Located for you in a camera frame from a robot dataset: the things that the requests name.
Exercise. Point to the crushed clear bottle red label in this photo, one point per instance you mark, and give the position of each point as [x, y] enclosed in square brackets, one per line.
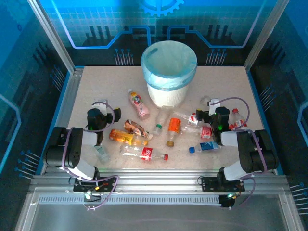
[205, 132]

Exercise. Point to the orange yellow juice bottle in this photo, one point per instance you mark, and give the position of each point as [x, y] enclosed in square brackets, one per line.
[122, 137]

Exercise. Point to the brown coffee drink bottle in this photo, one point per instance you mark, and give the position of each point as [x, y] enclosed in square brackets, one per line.
[136, 128]

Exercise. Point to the pink drink bottle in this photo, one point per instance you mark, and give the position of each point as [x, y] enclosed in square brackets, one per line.
[139, 106]

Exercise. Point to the orange label bottle gold cap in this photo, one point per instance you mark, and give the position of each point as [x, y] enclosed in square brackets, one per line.
[174, 125]

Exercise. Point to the blue label water bottle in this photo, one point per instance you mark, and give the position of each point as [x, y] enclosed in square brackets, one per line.
[207, 146]

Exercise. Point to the small clear green label bottle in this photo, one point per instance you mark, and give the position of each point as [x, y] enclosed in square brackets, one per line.
[103, 152]

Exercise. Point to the white ribbed plastic bin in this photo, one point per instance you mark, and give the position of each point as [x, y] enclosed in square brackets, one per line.
[168, 96]

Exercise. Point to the clear bottle green white cap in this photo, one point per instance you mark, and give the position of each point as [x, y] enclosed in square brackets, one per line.
[162, 118]

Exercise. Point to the clear cola bottle red label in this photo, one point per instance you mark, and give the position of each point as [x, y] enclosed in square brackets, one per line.
[146, 154]

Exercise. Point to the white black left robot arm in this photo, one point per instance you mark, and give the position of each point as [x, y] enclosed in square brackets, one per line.
[72, 144]

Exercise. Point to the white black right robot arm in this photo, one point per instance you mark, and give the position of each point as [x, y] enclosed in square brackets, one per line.
[250, 149]

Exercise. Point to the light blue bin liner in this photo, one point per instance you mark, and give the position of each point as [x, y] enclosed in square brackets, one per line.
[168, 57]

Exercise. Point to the black controller box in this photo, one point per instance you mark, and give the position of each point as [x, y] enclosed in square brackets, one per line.
[226, 202]

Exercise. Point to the grey metal front panel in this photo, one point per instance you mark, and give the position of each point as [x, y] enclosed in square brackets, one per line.
[156, 216]

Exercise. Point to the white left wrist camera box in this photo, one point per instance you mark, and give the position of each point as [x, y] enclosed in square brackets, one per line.
[102, 106]

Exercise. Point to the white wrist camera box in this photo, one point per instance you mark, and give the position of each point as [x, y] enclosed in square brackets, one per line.
[213, 103]
[102, 106]

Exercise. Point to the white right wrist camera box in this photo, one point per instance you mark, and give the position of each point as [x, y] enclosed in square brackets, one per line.
[213, 103]

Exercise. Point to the aluminium side frame rail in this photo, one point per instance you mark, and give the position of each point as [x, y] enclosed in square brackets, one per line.
[69, 96]

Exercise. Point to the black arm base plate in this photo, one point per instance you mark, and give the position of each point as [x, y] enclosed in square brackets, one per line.
[110, 184]
[208, 185]

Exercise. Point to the aluminium front frame rail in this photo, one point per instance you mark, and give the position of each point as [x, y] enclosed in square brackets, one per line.
[156, 180]

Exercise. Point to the aluminium frame post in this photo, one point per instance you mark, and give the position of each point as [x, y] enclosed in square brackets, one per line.
[55, 41]
[262, 41]

